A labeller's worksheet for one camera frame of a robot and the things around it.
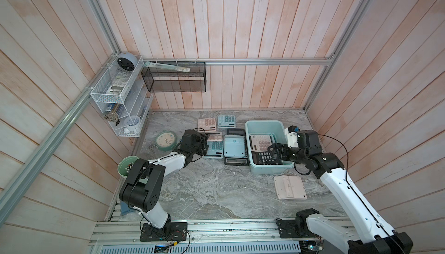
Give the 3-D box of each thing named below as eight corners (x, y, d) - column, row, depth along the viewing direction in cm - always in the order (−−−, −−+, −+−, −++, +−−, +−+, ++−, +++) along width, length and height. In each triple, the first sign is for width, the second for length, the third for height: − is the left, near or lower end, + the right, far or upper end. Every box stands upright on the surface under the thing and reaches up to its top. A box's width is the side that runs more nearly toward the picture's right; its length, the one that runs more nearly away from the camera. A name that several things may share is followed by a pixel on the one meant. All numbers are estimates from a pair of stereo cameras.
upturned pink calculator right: (278, 199, 84) (280, 197, 81) (273, 178, 91) (275, 175, 88) (305, 199, 84) (308, 197, 81) (298, 178, 91) (301, 175, 88)
